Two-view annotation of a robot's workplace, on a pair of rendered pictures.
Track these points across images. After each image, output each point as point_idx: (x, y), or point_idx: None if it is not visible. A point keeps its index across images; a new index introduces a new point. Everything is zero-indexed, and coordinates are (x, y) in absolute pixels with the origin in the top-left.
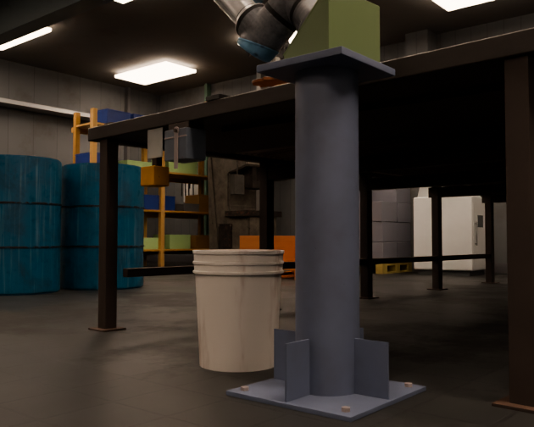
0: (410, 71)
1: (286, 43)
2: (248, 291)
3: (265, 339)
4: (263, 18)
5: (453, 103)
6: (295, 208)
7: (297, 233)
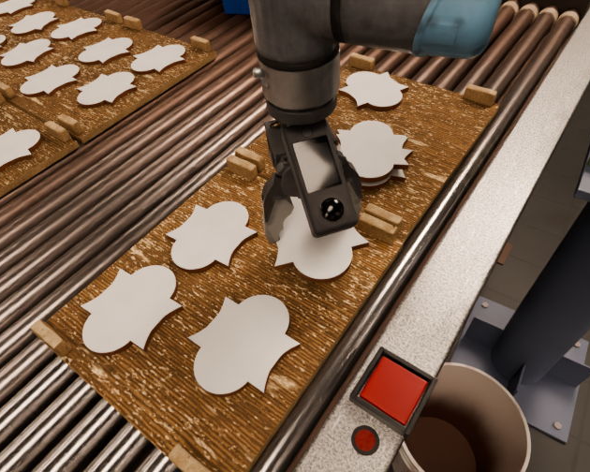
0: (580, 101)
1: (325, 118)
2: (494, 415)
3: (459, 415)
4: None
5: None
6: None
7: None
